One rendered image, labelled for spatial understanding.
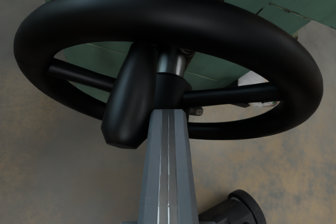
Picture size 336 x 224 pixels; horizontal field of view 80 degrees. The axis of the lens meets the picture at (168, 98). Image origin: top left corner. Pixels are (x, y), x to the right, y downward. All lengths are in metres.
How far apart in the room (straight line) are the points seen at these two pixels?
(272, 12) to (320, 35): 1.84
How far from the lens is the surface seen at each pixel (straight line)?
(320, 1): 0.37
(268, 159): 1.37
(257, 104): 0.53
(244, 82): 0.56
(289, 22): 0.39
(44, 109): 1.09
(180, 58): 0.24
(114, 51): 0.50
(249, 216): 1.02
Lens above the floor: 1.02
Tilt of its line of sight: 65 degrees down
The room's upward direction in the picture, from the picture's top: 43 degrees clockwise
